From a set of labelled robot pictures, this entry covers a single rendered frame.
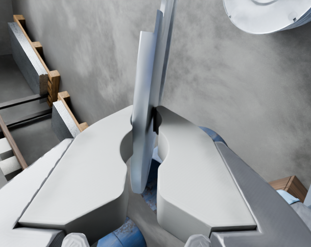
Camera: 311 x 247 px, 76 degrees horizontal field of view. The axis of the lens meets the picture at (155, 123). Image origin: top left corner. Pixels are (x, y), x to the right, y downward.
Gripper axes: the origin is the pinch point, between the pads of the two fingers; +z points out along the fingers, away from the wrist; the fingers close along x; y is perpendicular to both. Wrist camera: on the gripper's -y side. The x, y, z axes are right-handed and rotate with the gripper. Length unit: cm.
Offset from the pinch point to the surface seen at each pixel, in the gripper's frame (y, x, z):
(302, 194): 71, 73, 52
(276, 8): -5, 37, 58
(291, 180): 67, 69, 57
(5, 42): 65, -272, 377
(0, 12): 16, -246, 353
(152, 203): 101, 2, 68
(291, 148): 54, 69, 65
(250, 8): -5, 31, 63
